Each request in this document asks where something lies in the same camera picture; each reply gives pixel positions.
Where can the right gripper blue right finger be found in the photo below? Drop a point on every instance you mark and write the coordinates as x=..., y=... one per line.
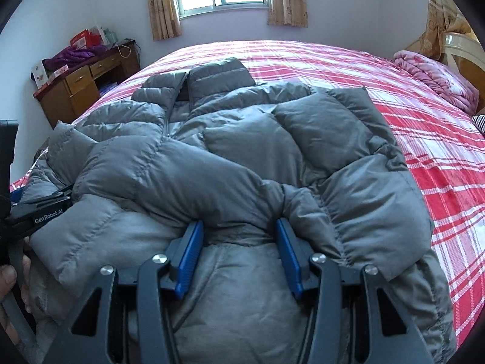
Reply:
x=291, y=256

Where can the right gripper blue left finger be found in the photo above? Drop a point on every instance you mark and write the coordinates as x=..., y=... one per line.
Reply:
x=185, y=258

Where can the grey puffer jacket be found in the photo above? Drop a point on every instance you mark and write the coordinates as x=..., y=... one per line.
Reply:
x=212, y=145

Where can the person's left hand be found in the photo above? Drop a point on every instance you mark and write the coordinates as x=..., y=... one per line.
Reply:
x=8, y=280

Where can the wooden desk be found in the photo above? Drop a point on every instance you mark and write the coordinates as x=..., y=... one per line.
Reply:
x=76, y=90

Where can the white box on desk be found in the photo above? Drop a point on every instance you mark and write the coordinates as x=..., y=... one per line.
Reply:
x=39, y=74

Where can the purple garment on desk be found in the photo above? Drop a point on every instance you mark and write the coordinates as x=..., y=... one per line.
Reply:
x=72, y=57

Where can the red gift bag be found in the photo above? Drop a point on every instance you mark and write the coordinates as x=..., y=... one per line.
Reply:
x=86, y=39

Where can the bed with red plaid sheet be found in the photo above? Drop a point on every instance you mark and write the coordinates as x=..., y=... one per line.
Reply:
x=442, y=148

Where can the striped pillow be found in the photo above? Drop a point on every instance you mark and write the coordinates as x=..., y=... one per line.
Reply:
x=479, y=122

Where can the left beige curtain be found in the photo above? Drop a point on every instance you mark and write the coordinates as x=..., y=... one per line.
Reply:
x=164, y=19

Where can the folded pink quilt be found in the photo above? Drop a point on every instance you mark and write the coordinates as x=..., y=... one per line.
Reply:
x=449, y=85

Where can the wooden headboard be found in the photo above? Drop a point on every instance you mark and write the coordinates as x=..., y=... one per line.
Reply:
x=465, y=55

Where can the beige curtain by headboard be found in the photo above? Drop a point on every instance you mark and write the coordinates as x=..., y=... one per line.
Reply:
x=443, y=16

